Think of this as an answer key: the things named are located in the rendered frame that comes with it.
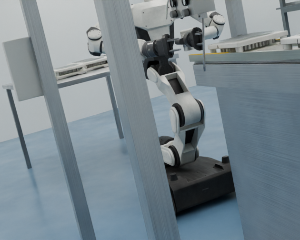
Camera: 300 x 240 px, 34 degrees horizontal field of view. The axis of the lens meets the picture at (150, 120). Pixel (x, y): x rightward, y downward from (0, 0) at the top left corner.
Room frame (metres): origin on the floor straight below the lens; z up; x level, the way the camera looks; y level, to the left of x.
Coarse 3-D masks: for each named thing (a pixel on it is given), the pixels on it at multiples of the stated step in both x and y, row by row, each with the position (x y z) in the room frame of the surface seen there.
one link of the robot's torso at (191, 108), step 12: (156, 72) 2.91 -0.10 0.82; (180, 72) 2.91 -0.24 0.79; (156, 84) 2.93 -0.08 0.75; (168, 84) 2.82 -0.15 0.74; (180, 84) 2.89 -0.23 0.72; (168, 96) 2.86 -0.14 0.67; (180, 96) 2.77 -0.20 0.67; (192, 96) 2.78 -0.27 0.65; (180, 108) 2.70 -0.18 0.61; (192, 108) 2.72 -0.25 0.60; (180, 120) 2.71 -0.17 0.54; (192, 120) 2.72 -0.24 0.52
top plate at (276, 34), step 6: (264, 36) 1.94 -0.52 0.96; (270, 36) 1.95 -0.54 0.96; (276, 36) 1.96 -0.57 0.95; (282, 36) 1.97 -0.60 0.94; (228, 42) 2.01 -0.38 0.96; (234, 42) 1.93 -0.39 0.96; (240, 42) 1.90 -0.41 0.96; (246, 42) 1.91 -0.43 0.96; (252, 42) 1.92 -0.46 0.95; (210, 48) 2.10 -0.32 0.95; (216, 48) 2.05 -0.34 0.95; (222, 48) 2.01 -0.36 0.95
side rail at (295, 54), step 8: (192, 56) 2.23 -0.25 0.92; (200, 56) 2.16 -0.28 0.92; (208, 56) 2.09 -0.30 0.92; (216, 56) 2.02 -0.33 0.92; (224, 56) 1.96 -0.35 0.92; (232, 56) 1.90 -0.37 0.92; (240, 56) 1.85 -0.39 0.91; (248, 56) 1.80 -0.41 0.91; (256, 56) 1.75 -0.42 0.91; (264, 56) 1.70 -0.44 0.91; (272, 56) 1.66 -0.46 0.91; (280, 56) 1.61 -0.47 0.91; (288, 56) 1.57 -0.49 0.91; (296, 56) 1.54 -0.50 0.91
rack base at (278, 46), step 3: (276, 42) 2.05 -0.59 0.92; (279, 42) 2.02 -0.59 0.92; (270, 45) 1.98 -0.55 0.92; (273, 45) 1.95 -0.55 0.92; (276, 45) 1.96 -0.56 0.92; (279, 45) 1.96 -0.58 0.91; (282, 45) 1.97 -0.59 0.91; (261, 48) 1.94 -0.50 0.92; (264, 48) 1.94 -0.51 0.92; (267, 48) 1.94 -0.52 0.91; (270, 48) 1.95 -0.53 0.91; (273, 48) 1.95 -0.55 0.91; (276, 48) 1.96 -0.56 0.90; (279, 48) 1.96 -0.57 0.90; (282, 48) 1.97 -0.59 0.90; (246, 51) 1.94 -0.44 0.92
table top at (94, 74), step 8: (176, 56) 3.77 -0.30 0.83; (88, 72) 3.81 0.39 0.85; (96, 72) 3.62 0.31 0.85; (104, 72) 3.51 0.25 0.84; (56, 80) 3.69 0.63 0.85; (64, 80) 3.51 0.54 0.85; (72, 80) 3.41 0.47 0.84; (80, 80) 3.43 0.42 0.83; (88, 80) 3.45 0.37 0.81; (8, 88) 4.42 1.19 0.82
